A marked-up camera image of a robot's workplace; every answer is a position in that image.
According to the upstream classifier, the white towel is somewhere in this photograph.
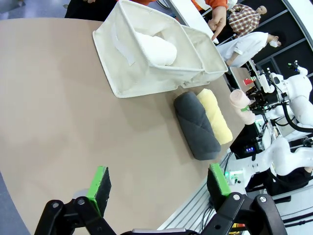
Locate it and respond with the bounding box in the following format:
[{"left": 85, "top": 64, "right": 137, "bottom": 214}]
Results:
[{"left": 134, "top": 31, "right": 178, "bottom": 67}]

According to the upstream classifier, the yellow towel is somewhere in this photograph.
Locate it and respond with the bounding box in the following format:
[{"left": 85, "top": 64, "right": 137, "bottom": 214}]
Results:
[{"left": 196, "top": 88, "right": 234, "bottom": 145}]

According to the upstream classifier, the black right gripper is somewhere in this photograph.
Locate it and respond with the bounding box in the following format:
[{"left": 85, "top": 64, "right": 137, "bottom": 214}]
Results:
[{"left": 240, "top": 86, "right": 269, "bottom": 116}]

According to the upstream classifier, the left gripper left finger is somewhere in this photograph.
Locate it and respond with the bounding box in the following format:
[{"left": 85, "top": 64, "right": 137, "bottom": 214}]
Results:
[{"left": 34, "top": 165, "right": 116, "bottom": 235}]

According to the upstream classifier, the person's left hand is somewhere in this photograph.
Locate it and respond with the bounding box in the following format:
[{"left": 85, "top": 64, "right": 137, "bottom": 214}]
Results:
[{"left": 207, "top": 5, "right": 230, "bottom": 45}]

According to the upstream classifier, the dark grey towel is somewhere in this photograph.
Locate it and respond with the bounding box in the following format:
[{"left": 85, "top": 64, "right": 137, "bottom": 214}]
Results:
[{"left": 173, "top": 91, "right": 222, "bottom": 162}]

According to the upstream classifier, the white box with green light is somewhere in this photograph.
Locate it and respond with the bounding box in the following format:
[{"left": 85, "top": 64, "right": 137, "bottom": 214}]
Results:
[{"left": 224, "top": 168, "right": 246, "bottom": 185}]

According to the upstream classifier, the cream fabric basket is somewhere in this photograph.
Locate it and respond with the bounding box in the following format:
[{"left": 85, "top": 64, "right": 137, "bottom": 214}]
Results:
[
  {"left": 92, "top": 0, "right": 205, "bottom": 99},
  {"left": 179, "top": 24, "right": 229, "bottom": 89}
]

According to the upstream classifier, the pink towel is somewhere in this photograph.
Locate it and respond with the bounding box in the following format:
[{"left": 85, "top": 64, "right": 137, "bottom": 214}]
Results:
[{"left": 229, "top": 89, "right": 256, "bottom": 126}]

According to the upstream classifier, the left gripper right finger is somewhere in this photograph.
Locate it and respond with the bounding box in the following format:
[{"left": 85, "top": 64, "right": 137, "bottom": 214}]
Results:
[{"left": 202, "top": 163, "right": 288, "bottom": 235}]

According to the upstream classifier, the mannequin in plaid shirt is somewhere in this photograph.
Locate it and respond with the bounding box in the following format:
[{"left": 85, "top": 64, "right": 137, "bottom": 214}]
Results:
[{"left": 228, "top": 3, "right": 268, "bottom": 38}]

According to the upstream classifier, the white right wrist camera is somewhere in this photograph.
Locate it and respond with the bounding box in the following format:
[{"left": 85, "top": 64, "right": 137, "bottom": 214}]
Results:
[{"left": 257, "top": 72, "right": 275, "bottom": 94}]

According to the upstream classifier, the black control box with display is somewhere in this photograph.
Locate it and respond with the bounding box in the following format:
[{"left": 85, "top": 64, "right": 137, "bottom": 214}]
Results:
[{"left": 229, "top": 136, "right": 264, "bottom": 159}]

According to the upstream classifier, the person in white with mask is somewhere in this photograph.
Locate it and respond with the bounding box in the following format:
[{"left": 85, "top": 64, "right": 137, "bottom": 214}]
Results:
[{"left": 216, "top": 31, "right": 282, "bottom": 69}]

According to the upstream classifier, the black right arm hose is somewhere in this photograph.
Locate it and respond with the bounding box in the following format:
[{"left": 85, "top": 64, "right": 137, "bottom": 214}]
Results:
[{"left": 266, "top": 96, "right": 313, "bottom": 134}]

